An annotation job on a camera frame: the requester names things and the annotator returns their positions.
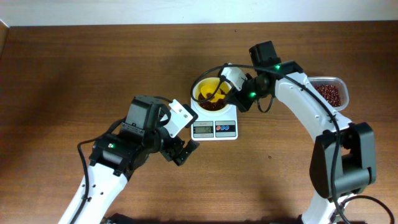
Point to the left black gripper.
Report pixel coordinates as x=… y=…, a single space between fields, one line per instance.
x=170 y=153

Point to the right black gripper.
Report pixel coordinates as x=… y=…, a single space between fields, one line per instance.
x=239 y=98

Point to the yellow plastic measuring scoop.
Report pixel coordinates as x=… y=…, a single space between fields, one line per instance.
x=212 y=92

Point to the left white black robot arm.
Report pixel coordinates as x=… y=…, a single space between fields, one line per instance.
x=151 y=125

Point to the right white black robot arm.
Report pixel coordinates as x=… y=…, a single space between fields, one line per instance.
x=343 y=160

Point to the white digital kitchen scale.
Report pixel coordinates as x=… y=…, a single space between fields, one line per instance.
x=218 y=125

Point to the red beans in bowl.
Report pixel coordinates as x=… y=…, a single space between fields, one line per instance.
x=212 y=106

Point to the pale yellow plastic bowl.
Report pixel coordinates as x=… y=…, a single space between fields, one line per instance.
x=196 y=91

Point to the red adzuki beans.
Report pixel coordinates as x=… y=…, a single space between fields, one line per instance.
x=330 y=93

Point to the clear plastic food container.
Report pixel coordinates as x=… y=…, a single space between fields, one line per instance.
x=343 y=91

